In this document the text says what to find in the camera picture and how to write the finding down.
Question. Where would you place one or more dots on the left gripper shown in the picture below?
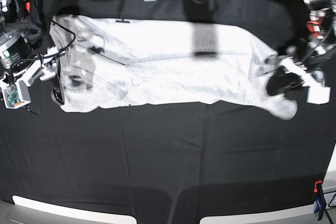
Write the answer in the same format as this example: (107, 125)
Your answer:
(281, 81)

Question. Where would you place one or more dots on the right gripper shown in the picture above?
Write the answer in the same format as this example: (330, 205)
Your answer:
(44, 68)

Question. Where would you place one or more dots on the grey t-shirt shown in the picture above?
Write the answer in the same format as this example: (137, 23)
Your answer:
(112, 64)

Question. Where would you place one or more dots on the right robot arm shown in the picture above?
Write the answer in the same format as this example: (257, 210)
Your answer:
(22, 29)

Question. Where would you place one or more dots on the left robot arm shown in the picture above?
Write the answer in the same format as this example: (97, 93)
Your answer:
(301, 65)

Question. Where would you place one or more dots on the red black clamp far left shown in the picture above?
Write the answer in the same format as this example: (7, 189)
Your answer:
(26, 14)

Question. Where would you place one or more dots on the black table cloth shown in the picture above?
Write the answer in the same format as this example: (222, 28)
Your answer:
(172, 163)

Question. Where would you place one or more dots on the red blue clamp near right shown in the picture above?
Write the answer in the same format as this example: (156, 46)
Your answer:
(319, 200)

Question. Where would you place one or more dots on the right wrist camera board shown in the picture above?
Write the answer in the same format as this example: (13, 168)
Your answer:
(16, 96)

